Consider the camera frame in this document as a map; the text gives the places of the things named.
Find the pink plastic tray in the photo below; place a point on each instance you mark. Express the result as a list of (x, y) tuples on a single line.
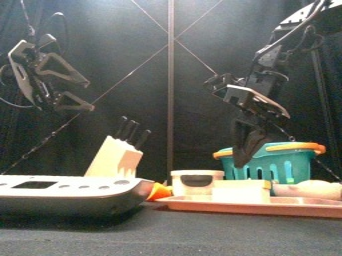
[(248, 208)]

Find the white oblong toy food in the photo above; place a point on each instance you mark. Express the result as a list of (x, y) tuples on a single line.
[(311, 190)]

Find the dark slanted frame strut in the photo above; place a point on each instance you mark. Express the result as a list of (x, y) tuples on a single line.
[(323, 100)]

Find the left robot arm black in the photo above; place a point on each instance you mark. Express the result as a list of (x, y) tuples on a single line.
[(47, 40)]

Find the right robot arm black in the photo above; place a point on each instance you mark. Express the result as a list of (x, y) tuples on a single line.
[(294, 23)]

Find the grey vertical frame pole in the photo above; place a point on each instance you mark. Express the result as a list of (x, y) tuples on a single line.
[(169, 100)]

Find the cream toy knife block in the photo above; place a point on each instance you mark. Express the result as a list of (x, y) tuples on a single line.
[(115, 160)]

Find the yellow white egg sushi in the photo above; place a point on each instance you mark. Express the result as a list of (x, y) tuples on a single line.
[(240, 193)]

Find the silver toy appliance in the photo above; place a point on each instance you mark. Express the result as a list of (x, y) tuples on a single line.
[(67, 195)]

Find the orange toy food piece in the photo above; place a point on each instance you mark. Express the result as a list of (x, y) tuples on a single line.
[(159, 193)]

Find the teal basket orange rim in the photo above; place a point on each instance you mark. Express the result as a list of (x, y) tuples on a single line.
[(304, 165)]

